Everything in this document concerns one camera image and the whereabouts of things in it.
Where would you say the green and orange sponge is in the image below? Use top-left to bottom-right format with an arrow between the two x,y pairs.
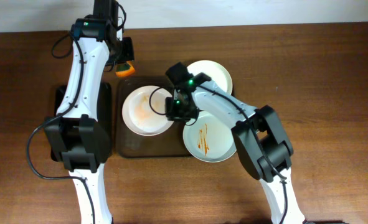
115,61 -> 136,78

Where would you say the white plate with ketchup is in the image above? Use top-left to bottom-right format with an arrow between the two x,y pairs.
121,85 -> 173,136

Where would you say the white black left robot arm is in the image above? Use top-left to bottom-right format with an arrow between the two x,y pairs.
42,1 -> 134,223

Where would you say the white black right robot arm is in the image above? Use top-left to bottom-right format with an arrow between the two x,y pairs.
165,62 -> 306,224

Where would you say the brown translucent serving tray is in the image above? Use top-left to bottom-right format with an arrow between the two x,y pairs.
115,77 -> 191,159

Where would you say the black rectangular tray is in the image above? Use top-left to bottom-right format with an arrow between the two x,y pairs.
50,82 -> 113,162

